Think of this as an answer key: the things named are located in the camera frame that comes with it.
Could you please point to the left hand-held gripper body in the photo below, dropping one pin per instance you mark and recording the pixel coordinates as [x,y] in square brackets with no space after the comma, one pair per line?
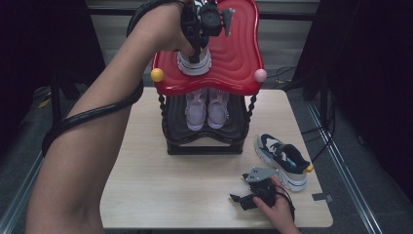
[207,19]

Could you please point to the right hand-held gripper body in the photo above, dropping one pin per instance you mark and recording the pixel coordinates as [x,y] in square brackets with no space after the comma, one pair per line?
[263,188]

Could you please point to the red and black shoe rack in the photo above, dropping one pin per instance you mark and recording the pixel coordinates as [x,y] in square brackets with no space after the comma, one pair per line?
[233,58]

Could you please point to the lilac sneaker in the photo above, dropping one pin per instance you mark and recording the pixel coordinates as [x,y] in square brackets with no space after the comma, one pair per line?
[195,113]
[218,112]

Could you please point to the person's right hand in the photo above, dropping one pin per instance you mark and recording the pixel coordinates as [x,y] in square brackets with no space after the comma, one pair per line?
[281,211]

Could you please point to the person's left hand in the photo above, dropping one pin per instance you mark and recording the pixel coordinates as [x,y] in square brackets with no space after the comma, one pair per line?
[162,29]

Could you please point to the grey tape piece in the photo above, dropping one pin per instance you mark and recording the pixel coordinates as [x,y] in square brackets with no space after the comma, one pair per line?
[321,197]

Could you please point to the dark metal stand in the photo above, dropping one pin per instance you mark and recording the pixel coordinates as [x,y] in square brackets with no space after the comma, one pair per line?
[56,104]

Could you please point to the yellow tape strip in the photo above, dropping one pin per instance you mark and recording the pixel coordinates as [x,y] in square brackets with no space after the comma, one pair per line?
[45,103]

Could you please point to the metal floor rail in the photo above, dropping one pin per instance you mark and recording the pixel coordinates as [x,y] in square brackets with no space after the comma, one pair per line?
[19,202]
[342,169]

